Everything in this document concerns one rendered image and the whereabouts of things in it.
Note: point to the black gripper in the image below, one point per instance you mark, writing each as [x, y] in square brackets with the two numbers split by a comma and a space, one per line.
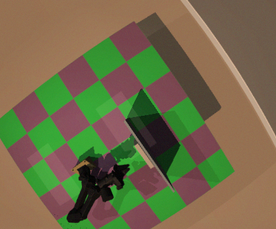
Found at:
[120, 172]

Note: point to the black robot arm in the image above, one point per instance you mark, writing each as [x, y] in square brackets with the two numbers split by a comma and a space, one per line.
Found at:
[83, 205]

